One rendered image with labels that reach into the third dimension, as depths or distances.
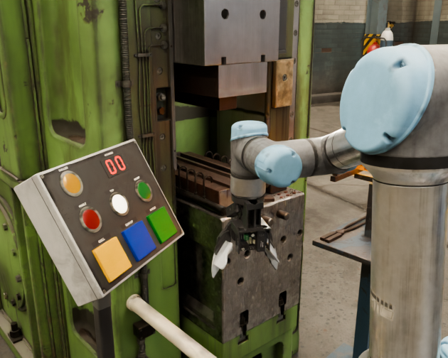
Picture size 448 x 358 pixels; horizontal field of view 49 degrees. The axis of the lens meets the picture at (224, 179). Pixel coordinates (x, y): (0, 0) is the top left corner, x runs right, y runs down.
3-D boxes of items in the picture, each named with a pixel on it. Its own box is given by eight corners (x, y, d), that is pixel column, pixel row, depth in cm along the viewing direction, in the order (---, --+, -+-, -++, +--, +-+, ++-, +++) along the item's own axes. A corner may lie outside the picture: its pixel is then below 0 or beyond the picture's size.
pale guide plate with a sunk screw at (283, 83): (292, 105, 183) (294, 58, 178) (275, 108, 178) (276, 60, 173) (288, 104, 185) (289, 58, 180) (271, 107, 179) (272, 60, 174)
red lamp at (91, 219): (105, 228, 104) (103, 209, 102) (84, 234, 101) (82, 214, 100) (98, 224, 106) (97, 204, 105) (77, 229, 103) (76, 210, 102)
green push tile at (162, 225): (178, 231, 124) (164, 205, 123) (162, 243, 118) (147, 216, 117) (173, 234, 125) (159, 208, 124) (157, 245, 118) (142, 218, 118)
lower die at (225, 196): (264, 197, 167) (264, 172, 164) (218, 211, 155) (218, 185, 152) (190, 170, 197) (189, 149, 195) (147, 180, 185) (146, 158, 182)
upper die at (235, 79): (267, 91, 156) (267, 61, 153) (218, 98, 144) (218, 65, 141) (188, 80, 186) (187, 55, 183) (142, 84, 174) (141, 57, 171)
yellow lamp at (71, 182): (86, 192, 103) (84, 172, 102) (65, 197, 100) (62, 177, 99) (80, 189, 105) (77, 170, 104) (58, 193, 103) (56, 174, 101)
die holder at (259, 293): (299, 303, 185) (305, 192, 172) (222, 344, 162) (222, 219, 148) (206, 252, 226) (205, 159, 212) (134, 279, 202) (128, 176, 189)
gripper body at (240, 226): (236, 257, 103) (237, 203, 99) (226, 240, 111) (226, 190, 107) (271, 253, 104) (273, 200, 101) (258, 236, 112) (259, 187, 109)
